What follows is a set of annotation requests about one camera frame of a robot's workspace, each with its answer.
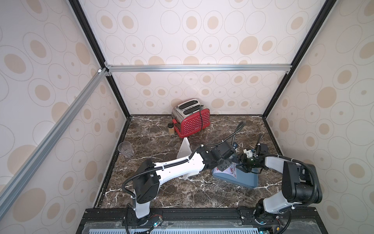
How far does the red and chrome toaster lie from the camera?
98 cm

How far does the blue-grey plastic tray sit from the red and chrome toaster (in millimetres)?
351

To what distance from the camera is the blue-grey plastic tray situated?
849 millimetres
